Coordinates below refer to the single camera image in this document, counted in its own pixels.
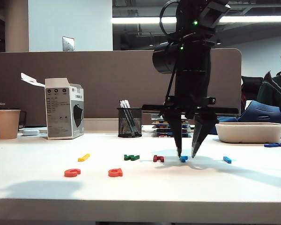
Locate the brown paper cup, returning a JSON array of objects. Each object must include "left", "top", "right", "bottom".
[{"left": 0, "top": 109, "right": 21, "bottom": 140}]

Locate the beige pulp bowl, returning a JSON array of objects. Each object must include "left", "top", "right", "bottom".
[{"left": 214, "top": 122, "right": 281, "bottom": 144}]

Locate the orange letter c magnet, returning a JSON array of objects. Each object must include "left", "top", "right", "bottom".
[{"left": 64, "top": 168, "right": 81, "bottom": 178}]

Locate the metal wall plate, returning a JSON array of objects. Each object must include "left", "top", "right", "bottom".
[{"left": 62, "top": 36, "right": 75, "bottom": 52}]

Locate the brown desk partition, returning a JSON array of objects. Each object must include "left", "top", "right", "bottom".
[{"left": 0, "top": 48, "right": 242, "bottom": 128}]

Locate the small white case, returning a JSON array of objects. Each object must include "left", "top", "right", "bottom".
[{"left": 22, "top": 128, "right": 40, "bottom": 136}]

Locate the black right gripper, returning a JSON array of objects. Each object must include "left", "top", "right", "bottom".
[{"left": 142, "top": 71, "right": 239, "bottom": 158}]

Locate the silver capped black pen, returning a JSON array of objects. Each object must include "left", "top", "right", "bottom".
[
  {"left": 118, "top": 100, "right": 133, "bottom": 128},
  {"left": 123, "top": 100, "right": 138, "bottom": 136}
]

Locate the person in green shirt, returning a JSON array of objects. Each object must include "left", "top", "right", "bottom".
[{"left": 257, "top": 45, "right": 281, "bottom": 113}]

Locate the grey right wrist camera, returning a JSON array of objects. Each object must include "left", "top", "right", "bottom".
[{"left": 199, "top": 0, "right": 231, "bottom": 29}]

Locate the white grey mask box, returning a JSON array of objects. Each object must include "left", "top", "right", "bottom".
[{"left": 20, "top": 72, "right": 85, "bottom": 141}]

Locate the black camera cable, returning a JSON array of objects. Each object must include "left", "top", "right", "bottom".
[{"left": 159, "top": 0, "right": 180, "bottom": 101}]

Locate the black office chair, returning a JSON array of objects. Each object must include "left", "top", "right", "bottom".
[{"left": 241, "top": 75, "right": 264, "bottom": 94}]

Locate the dark grey angled handle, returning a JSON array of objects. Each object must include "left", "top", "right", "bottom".
[{"left": 263, "top": 70, "right": 281, "bottom": 98}]

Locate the orange letter a magnet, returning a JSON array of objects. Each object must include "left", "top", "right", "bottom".
[{"left": 108, "top": 168, "right": 124, "bottom": 178}]

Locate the navy blue slipper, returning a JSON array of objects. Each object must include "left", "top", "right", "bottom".
[
  {"left": 238, "top": 100, "right": 281, "bottom": 124},
  {"left": 207, "top": 115, "right": 240, "bottom": 135}
]

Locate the black mesh pen holder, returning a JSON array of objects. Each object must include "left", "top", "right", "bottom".
[{"left": 117, "top": 107, "right": 143, "bottom": 139}]

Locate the ceiling light strip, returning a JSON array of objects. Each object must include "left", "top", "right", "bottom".
[{"left": 111, "top": 15, "right": 281, "bottom": 24}]

